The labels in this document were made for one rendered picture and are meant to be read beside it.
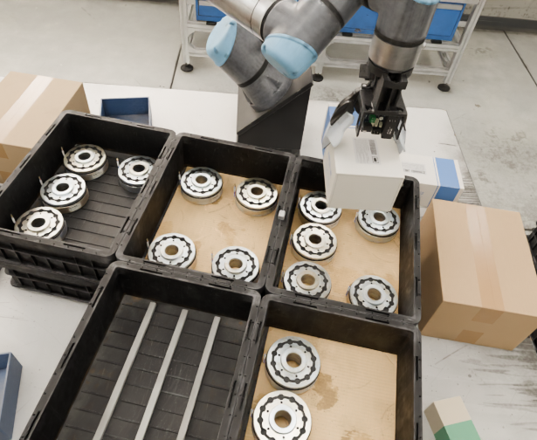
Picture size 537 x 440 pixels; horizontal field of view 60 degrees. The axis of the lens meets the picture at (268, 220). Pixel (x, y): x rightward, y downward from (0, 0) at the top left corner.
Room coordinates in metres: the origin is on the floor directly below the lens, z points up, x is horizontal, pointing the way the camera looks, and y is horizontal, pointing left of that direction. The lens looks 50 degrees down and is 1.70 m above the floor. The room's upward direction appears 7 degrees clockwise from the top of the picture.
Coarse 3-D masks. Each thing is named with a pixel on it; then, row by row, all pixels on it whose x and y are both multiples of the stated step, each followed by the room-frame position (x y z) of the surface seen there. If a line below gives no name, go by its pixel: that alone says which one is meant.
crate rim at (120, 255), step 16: (176, 144) 0.85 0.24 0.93; (224, 144) 0.87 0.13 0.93; (240, 144) 0.87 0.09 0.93; (160, 176) 0.73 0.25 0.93; (288, 176) 0.78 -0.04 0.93; (144, 208) 0.64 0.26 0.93; (272, 224) 0.63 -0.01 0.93; (128, 240) 0.55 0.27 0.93; (272, 240) 0.59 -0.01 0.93; (128, 256) 0.51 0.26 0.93; (176, 272) 0.49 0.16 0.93; (192, 272) 0.49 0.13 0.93; (256, 288) 0.47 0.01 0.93
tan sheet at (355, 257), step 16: (304, 192) 0.83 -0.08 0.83; (352, 224) 0.75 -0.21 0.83; (288, 240) 0.67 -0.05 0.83; (352, 240) 0.70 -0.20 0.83; (288, 256) 0.63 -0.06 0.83; (336, 256) 0.65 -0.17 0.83; (352, 256) 0.65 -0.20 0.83; (368, 256) 0.66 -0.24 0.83; (384, 256) 0.66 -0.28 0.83; (336, 272) 0.60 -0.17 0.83; (352, 272) 0.60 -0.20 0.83; (368, 272) 0.61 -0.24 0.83; (384, 272) 0.62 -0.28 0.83; (336, 288) 0.56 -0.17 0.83
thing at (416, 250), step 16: (304, 160) 0.85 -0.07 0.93; (320, 160) 0.85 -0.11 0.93; (288, 192) 0.73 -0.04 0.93; (416, 192) 0.78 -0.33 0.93; (288, 208) 0.69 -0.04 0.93; (416, 208) 0.74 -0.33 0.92; (416, 224) 0.68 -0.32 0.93; (416, 240) 0.65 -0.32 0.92; (272, 256) 0.55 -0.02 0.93; (416, 256) 0.60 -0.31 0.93; (272, 272) 0.51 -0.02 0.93; (416, 272) 0.55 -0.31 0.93; (272, 288) 0.48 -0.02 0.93; (416, 288) 0.53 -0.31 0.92; (320, 304) 0.46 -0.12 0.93; (336, 304) 0.46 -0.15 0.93; (352, 304) 0.46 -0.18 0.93; (416, 304) 0.48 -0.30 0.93; (400, 320) 0.44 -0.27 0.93; (416, 320) 0.44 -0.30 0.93
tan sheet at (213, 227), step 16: (224, 176) 0.86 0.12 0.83; (176, 192) 0.78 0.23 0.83; (224, 192) 0.80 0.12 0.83; (176, 208) 0.73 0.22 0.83; (192, 208) 0.74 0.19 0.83; (208, 208) 0.74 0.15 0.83; (224, 208) 0.75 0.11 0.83; (176, 224) 0.68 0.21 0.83; (192, 224) 0.69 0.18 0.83; (208, 224) 0.69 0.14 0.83; (224, 224) 0.70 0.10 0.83; (240, 224) 0.70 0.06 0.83; (256, 224) 0.71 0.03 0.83; (192, 240) 0.64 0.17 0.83; (208, 240) 0.65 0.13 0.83; (224, 240) 0.65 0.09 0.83; (240, 240) 0.66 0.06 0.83; (256, 240) 0.66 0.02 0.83; (208, 256) 0.60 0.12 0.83; (256, 256) 0.62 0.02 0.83; (208, 272) 0.56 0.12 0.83
